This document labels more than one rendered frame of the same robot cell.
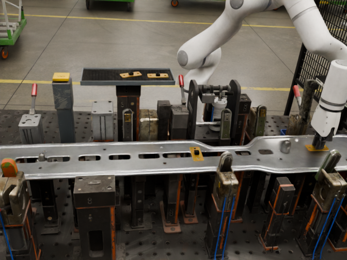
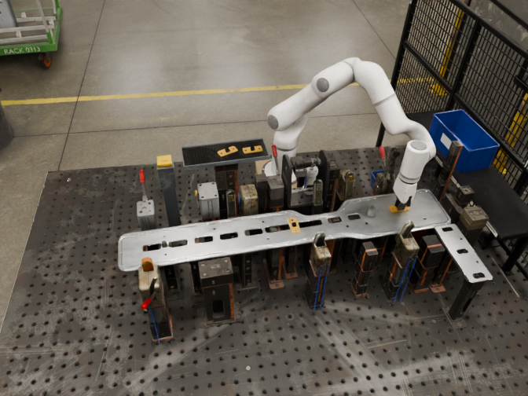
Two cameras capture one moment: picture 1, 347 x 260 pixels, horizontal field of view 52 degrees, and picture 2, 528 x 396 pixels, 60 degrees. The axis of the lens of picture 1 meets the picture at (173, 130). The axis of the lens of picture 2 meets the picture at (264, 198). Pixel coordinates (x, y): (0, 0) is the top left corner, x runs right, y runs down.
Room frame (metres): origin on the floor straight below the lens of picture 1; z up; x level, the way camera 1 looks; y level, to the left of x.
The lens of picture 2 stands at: (-0.23, 0.10, 2.40)
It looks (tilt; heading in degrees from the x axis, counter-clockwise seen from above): 44 degrees down; 357
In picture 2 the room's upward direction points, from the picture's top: 2 degrees clockwise
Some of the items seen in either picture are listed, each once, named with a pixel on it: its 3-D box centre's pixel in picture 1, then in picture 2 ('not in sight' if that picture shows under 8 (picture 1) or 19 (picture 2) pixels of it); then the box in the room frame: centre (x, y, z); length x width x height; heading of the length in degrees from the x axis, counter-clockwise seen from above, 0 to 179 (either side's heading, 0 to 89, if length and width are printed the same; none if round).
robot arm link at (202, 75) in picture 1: (201, 65); (291, 121); (1.64, -0.11, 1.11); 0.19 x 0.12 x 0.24; 134
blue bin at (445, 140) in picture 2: not in sight; (460, 140); (1.52, -0.92, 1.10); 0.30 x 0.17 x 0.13; 14
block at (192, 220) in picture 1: (191, 184); (291, 247); (1.07, -0.09, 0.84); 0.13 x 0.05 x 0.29; 11
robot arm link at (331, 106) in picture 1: (331, 102); (409, 174); (1.15, -0.55, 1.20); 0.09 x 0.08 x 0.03; 11
